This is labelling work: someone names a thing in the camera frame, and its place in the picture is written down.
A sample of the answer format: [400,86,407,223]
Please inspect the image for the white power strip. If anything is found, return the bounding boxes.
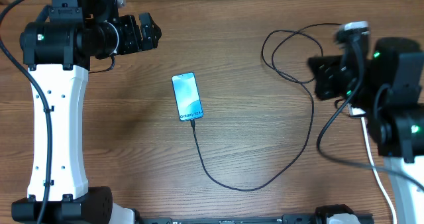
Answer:
[348,104,366,118]

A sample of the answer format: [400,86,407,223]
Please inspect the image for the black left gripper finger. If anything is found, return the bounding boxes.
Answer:
[141,28,159,51]
[138,13,162,40]

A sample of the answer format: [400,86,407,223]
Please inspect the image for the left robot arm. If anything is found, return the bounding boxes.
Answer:
[11,0,162,224]

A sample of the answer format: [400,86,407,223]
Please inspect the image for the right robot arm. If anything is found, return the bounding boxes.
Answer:
[307,37,423,223]

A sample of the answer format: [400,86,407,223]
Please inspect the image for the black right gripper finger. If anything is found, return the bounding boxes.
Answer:
[315,75,338,101]
[307,55,341,80]

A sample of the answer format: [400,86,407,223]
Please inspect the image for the white power strip cord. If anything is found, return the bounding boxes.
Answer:
[360,116,398,224]

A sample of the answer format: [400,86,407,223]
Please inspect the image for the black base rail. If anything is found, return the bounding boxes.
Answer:
[137,204,374,224]

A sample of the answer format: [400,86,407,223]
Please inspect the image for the black charging cable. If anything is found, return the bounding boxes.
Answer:
[189,23,342,192]

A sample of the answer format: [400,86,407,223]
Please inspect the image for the Samsung Galaxy smartphone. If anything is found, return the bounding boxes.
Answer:
[172,72,203,121]

